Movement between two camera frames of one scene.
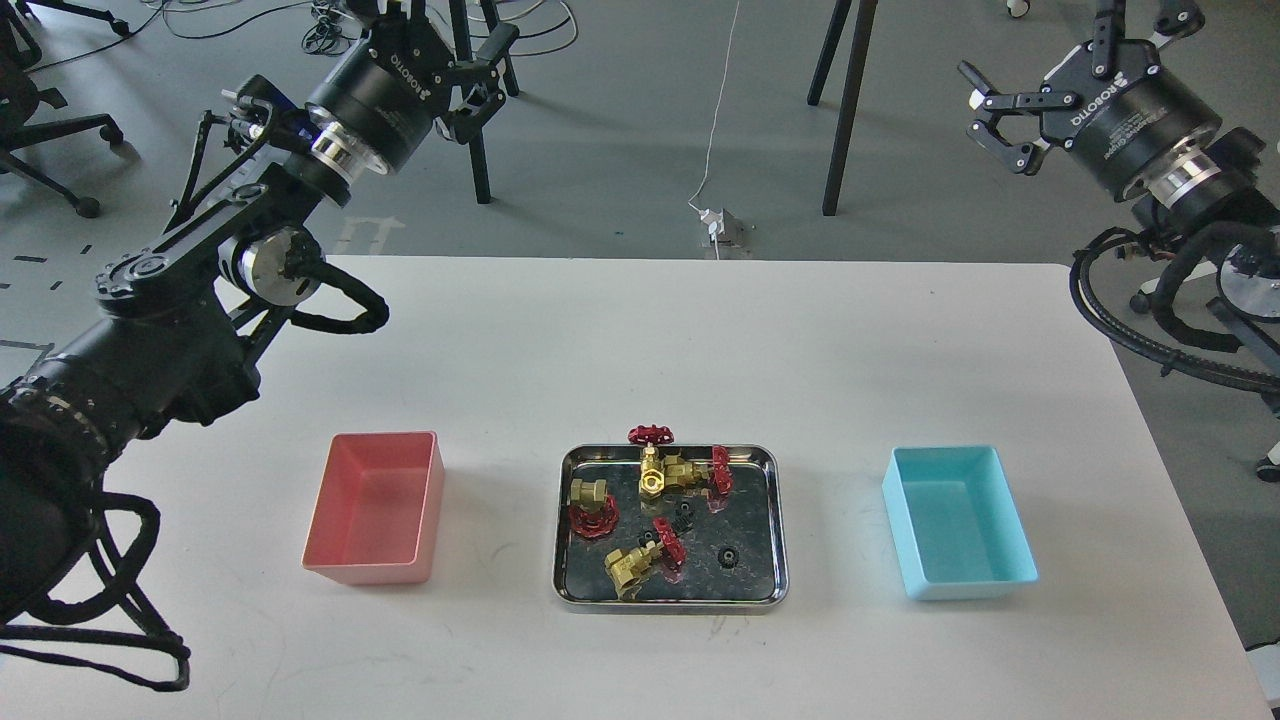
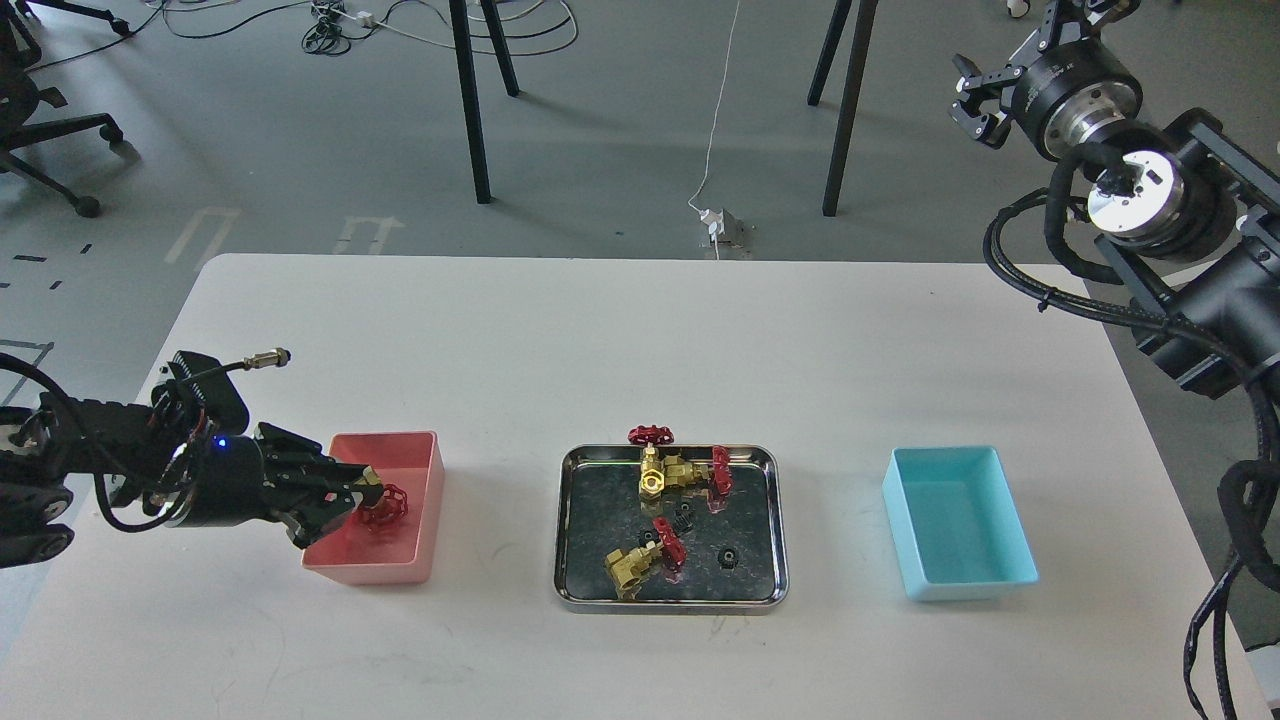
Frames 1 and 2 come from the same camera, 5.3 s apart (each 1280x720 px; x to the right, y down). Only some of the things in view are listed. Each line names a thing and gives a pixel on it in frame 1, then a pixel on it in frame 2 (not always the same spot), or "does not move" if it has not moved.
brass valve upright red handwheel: (652, 478) does not move
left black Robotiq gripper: (375, 112) -> (236, 480)
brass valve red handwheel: (700, 475) does not move
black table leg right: (852, 87) does not move
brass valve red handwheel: (592, 512) -> (392, 508)
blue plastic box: (956, 522) does not move
